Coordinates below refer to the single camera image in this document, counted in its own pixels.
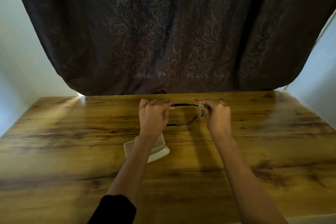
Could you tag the grey cleaning cloth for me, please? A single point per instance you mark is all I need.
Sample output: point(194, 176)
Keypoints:
point(201, 109)

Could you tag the dark brown leaf-patterned curtain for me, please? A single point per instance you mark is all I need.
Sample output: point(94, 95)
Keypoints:
point(168, 29)

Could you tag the person's right forearm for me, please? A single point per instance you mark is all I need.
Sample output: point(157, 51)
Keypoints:
point(246, 179)

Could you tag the person's right thumb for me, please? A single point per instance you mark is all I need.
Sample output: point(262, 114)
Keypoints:
point(204, 113)

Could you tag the person's left forearm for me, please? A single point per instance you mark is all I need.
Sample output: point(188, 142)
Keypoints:
point(126, 171)

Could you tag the person's left thumb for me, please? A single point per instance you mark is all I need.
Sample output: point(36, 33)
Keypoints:
point(169, 109)

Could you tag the person's right hand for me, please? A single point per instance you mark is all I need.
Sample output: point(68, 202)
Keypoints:
point(217, 120)

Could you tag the person's left hand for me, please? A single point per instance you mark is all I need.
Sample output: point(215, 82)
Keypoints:
point(152, 117)

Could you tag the black eyeglasses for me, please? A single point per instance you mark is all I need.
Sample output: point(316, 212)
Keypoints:
point(183, 105)

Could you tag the clear plastic glasses case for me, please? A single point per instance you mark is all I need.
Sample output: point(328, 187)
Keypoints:
point(157, 150)

